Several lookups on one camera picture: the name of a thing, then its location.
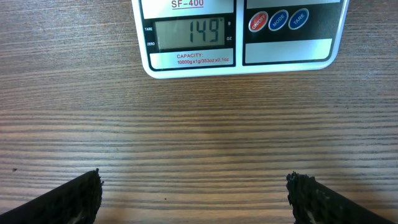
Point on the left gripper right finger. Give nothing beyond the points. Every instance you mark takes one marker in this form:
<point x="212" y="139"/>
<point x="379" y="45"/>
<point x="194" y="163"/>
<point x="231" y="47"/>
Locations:
<point x="314" y="203"/>

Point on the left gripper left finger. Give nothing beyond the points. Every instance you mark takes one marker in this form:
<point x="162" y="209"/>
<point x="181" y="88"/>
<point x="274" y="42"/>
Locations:
<point x="76" y="201"/>

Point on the white digital kitchen scale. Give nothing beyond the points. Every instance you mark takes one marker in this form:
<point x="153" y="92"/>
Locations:
<point x="181" y="39"/>

